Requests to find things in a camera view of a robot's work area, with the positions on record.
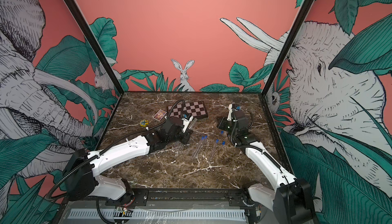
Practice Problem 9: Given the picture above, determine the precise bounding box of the folded chess board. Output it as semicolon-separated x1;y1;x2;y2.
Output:
167;100;208;119

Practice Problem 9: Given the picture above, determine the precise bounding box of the small card box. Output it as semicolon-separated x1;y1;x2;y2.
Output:
153;109;167;121

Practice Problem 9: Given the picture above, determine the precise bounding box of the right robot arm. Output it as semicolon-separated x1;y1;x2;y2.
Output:
217;109;316;224

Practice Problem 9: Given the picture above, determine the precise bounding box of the test tube rightmost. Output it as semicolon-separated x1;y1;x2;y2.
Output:
209;139;219;161

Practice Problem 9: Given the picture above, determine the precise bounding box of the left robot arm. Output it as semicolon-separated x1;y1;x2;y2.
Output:
45;110;196;204

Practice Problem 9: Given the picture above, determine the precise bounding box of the yellow small toy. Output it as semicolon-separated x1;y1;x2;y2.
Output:
139;119;149;128

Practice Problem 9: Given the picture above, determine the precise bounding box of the black mounting rail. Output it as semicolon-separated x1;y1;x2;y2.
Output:
62;188;307;208

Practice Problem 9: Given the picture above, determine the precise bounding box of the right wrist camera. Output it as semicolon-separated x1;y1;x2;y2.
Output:
227;103;241;121

